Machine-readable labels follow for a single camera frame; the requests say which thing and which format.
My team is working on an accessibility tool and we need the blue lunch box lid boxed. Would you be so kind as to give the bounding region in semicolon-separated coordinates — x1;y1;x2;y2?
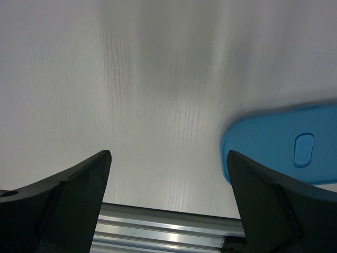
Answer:
220;104;336;185

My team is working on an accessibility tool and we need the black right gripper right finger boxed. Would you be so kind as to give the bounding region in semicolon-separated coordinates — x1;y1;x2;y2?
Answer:
226;151;336;252

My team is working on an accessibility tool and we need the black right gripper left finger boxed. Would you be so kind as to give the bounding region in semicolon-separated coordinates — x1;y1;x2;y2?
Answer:
1;150;112;252

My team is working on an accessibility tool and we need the aluminium front rail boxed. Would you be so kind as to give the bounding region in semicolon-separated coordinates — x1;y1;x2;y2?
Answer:
90;203;250;252

